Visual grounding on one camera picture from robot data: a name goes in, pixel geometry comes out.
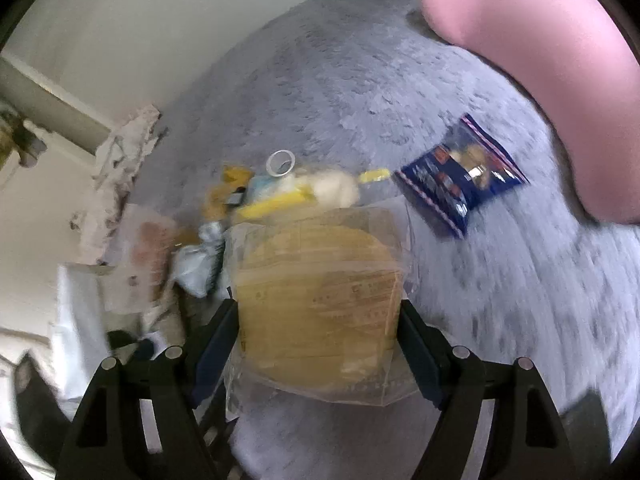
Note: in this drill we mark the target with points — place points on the blue snack packet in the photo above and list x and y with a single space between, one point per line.
450 185

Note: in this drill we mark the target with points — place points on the white floral cloth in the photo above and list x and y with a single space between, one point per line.
120 160

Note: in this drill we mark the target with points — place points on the clear packet with yellow cookie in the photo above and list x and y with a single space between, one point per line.
222 200

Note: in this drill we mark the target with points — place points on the clear packet with yellow pancake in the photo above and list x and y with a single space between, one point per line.
320 300

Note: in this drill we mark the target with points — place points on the light blue packet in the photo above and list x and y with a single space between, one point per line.
262 187

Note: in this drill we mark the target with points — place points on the white bun packet yellow edges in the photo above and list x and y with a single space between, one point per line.
332 190

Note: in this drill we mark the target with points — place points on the clear tape roll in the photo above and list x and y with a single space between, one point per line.
272 170

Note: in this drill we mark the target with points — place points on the white door frame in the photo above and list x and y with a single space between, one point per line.
55 102

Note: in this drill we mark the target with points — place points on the clear packet with pink content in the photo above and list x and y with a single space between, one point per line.
147 250

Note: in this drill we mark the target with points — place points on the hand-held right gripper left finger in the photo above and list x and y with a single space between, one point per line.
215 355

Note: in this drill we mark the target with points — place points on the silver foil packet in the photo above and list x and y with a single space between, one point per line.
197 260

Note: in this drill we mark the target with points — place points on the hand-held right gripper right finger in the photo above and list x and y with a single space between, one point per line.
420 355

